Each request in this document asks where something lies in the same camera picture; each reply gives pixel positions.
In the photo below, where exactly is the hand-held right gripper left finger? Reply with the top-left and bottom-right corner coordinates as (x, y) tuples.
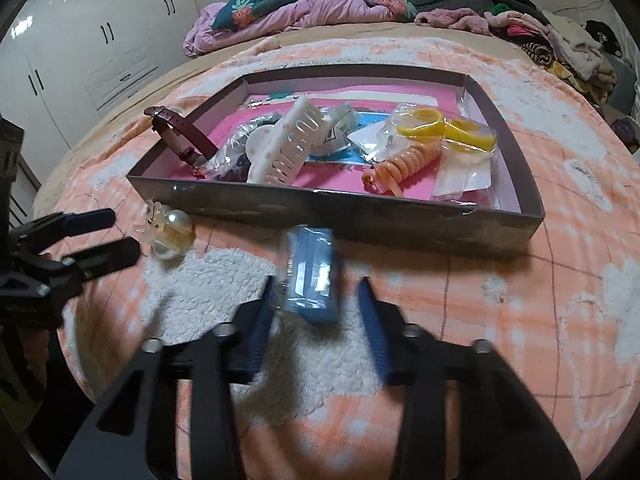
(55, 275), (278, 480)

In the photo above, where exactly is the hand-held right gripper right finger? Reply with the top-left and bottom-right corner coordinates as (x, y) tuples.
(357, 277), (583, 480)

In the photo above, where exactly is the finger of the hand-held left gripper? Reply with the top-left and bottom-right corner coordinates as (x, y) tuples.
(15, 208), (117, 247)
(50, 237), (142, 281)

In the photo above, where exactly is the pearl hair clip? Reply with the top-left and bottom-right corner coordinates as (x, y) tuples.
(134, 200), (193, 261)

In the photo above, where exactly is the blue packet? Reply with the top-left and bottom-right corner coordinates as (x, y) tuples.
(272, 225), (343, 325)

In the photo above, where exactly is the cardboard box with pink lining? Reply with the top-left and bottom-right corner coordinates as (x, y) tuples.
(126, 72), (547, 258)

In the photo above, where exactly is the maroon leather strap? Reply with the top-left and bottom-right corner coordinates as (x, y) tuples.
(144, 105), (218, 168)

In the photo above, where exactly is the clear bag of dark jewelry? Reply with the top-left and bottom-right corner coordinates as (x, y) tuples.
(207, 112), (286, 181)

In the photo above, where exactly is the orange spiral hair tie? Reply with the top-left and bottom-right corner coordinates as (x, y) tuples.
(362, 142), (443, 196)

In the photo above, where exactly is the small clear bag white card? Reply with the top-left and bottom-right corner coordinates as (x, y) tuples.
(432, 152), (496, 202)

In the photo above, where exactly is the white hair claw clip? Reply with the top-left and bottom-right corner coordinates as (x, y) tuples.
(245, 95), (333, 186)

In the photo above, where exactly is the clear bag with earrings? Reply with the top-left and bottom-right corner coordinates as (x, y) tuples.
(350, 122), (401, 163)

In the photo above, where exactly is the yellow bracelet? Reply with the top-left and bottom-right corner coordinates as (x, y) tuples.
(442, 117), (497, 152)
(397, 107), (446, 139)

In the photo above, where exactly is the green and white trinket bag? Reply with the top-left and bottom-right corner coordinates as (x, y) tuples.
(320, 102), (362, 156)

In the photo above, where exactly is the peach plaid fleece blanket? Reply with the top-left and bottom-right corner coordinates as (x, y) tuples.
(50, 35), (640, 480)

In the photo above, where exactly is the white wardrobe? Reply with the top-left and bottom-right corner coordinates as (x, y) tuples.
(0, 0), (201, 151)

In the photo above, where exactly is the pink floral quilt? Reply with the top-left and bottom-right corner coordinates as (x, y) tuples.
(182, 0), (418, 58)

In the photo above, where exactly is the pink fuzzy garment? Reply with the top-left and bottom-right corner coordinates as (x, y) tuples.
(415, 7), (493, 37)

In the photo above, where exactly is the pile of clothes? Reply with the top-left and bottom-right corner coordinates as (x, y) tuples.
(487, 0), (621, 106)

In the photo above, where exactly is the grey cushion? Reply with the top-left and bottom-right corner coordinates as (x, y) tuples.
(607, 57), (640, 116)

